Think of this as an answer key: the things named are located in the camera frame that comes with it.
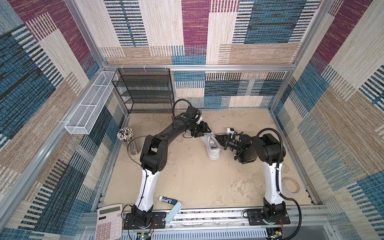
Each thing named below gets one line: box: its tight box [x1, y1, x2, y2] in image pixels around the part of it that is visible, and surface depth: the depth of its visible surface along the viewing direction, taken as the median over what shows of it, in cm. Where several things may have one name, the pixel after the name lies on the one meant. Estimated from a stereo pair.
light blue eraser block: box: [165, 201, 183, 223], surface depth 74 cm
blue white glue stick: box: [158, 196, 178, 205], surface depth 79 cm
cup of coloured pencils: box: [116, 127, 142, 155], surface depth 87 cm
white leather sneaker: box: [199, 132, 221, 161], surface depth 94 cm
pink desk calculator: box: [94, 204, 123, 240], surface depth 73 cm
